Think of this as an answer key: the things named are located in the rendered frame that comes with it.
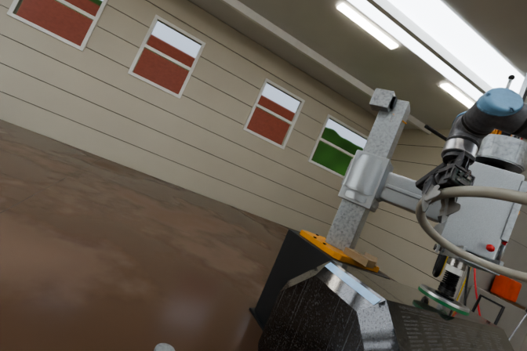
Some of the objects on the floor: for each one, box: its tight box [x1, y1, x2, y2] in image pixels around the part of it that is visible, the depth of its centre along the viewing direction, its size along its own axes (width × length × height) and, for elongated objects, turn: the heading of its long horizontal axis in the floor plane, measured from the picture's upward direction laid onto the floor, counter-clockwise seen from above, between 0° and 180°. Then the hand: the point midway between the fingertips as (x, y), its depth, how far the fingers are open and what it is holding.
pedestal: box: [249, 230, 391, 331], centre depth 226 cm, size 66×66×74 cm
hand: (431, 214), depth 83 cm, fingers closed on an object, 5 cm apart
